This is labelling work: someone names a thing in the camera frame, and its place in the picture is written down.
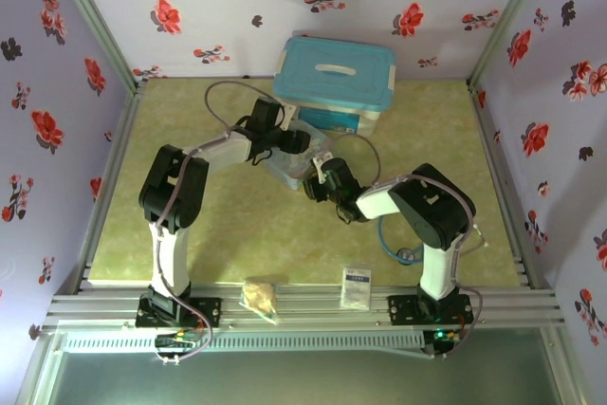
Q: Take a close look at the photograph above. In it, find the cartoon tin box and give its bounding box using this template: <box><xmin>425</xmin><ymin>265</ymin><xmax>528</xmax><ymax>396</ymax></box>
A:
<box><xmin>262</xmin><ymin>119</ymin><xmax>334</xmax><ymax>192</ymax></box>

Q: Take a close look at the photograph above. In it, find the blue lidded storage box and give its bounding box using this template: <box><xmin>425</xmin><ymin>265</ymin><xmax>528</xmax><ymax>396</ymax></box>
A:
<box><xmin>272</xmin><ymin>35</ymin><xmax>397</xmax><ymax>135</ymax></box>

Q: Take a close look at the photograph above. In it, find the blue stethoscope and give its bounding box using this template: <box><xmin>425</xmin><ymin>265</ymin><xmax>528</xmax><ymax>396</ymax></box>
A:
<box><xmin>377</xmin><ymin>214</ymin><xmax>428</xmax><ymax>267</ymax></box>

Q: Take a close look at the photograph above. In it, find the white sachet packet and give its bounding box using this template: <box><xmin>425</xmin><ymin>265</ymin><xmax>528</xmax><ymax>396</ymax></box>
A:
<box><xmin>339</xmin><ymin>266</ymin><xmax>372</xmax><ymax>312</ymax></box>

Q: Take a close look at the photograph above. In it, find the plastic bag of cotton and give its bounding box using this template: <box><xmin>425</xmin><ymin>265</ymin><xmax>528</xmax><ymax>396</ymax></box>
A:
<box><xmin>238</xmin><ymin>280</ymin><xmax>281</xmax><ymax>326</ymax></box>

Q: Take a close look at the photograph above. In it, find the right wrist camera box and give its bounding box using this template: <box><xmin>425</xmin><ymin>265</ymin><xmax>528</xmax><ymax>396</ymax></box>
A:
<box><xmin>310</xmin><ymin>151</ymin><xmax>334</xmax><ymax>179</ymax></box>

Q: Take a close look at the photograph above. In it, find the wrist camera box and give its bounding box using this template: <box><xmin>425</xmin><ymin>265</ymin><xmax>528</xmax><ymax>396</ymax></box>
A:
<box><xmin>278</xmin><ymin>101</ymin><xmax>299</xmax><ymax>132</ymax></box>
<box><xmin>310</xmin><ymin>151</ymin><xmax>334</xmax><ymax>179</ymax></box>

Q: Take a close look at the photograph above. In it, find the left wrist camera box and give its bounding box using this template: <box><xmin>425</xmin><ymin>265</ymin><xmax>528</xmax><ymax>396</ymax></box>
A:
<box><xmin>278</xmin><ymin>101</ymin><xmax>299</xmax><ymax>132</ymax></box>

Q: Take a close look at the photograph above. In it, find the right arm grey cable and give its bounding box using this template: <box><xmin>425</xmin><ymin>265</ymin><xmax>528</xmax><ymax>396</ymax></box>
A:
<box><xmin>326</xmin><ymin>133</ymin><xmax>489</xmax><ymax>359</ymax></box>

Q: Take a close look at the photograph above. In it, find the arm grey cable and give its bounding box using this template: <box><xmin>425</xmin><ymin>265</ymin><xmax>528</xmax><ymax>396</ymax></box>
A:
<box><xmin>326</xmin><ymin>133</ymin><xmax>489</xmax><ymax>359</ymax></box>
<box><xmin>154</xmin><ymin>80</ymin><xmax>285</xmax><ymax>366</ymax></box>

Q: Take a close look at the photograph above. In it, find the left arm grey cable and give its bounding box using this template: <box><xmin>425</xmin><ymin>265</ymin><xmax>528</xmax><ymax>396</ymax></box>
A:
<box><xmin>154</xmin><ymin>80</ymin><xmax>285</xmax><ymax>366</ymax></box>

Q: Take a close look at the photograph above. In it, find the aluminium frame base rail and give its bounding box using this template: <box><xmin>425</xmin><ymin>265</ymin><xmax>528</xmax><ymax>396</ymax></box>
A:
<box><xmin>45</xmin><ymin>283</ymin><xmax>565</xmax><ymax>330</ymax></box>

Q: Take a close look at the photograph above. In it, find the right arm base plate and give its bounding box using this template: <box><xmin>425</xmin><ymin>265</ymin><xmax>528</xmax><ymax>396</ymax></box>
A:
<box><xmin>387</xmin><ymin>294</ymin><xmax>474</xmax><ymax>328</ymax></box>

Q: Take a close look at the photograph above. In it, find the aluminium table side rail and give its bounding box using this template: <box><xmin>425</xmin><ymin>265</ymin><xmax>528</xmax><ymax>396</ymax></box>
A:
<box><xmin>78</xmin><ymin>80</ymin><xmax>149</xmax><ymax>293</ymax></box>
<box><xmin>467</xmin><ymin>78</ymin><xmax>540</xmax><ymax>290</ymax></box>

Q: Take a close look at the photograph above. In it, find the white slotted cable duct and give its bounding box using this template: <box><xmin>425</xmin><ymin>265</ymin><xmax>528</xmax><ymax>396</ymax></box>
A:
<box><xmin>61</xmin><ymin>332</ymin><xmax>424</xmax><ymax>354</ymax></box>

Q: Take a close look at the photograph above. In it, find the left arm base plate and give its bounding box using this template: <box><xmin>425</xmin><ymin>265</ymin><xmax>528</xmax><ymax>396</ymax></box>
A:
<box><xmin>136</xmin><ymin>297</ymin><xmax>223</xmax><ymax>329</ymax></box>

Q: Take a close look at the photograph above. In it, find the aluminium corner post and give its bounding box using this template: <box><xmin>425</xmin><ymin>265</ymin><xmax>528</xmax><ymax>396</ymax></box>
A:
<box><xmin>467</xmin><ymin>0</ymin><xmax>556</xmax><ymax>86</ymax></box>
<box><xmin>45</xmin><ymin>0</ymin><xmax>143</xmax><ymax>88</ymax></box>

